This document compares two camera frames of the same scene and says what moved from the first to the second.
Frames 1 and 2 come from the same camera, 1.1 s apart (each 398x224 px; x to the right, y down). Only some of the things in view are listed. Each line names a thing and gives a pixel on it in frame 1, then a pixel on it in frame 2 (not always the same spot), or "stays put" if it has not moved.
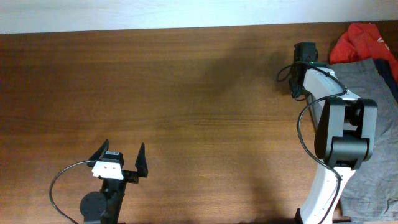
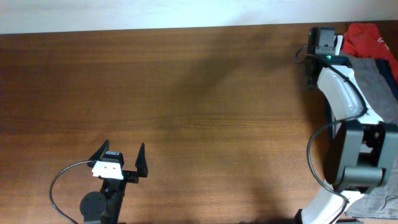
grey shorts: [371, 194] stays put
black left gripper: [129, 177] stays put
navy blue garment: [384, 68] stays put
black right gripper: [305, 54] → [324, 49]
